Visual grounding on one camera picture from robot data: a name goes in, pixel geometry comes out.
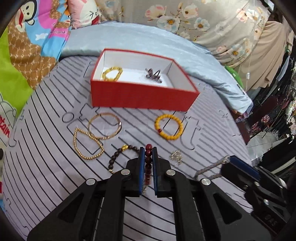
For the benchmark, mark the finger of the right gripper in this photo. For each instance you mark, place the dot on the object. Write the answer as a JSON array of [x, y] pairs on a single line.
[[259, 174], [240, 180]]

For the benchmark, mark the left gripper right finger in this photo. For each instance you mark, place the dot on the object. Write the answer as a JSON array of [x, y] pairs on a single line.
[[202, 211]]

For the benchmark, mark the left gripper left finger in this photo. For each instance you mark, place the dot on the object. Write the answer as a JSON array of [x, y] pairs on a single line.
[[95, 210]]

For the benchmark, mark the silver metal wristwatch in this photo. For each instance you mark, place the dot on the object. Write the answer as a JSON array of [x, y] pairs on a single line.
[[221, 162]]

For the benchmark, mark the rose gold bangle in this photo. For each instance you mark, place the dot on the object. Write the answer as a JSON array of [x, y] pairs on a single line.
[[104, 126]]

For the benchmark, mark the grey striped bed sheet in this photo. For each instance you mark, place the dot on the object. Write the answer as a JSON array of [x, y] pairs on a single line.
[[51, 152]]

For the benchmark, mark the green plastic object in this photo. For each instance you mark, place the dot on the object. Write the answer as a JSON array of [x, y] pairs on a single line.
[[235, 75]]

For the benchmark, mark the beige hanging cloth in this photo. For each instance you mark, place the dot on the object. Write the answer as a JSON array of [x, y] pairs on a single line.
[[261, 66]]

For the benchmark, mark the red cardboard box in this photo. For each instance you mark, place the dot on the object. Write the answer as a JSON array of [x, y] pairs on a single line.
[[133, 79]]

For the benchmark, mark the grey floral blanket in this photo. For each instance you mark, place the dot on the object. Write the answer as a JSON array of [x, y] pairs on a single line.
[[229, 29]]

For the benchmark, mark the light blue quilt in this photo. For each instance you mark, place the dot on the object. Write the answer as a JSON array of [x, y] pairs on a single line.
[[195, 59]]

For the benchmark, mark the colourful monkey cartoon blanket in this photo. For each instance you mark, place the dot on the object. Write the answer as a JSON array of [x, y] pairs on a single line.
[[33, 34]]

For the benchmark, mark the pink cartoon pillow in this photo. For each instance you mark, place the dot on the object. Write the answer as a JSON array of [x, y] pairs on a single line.
[[83, 13]]

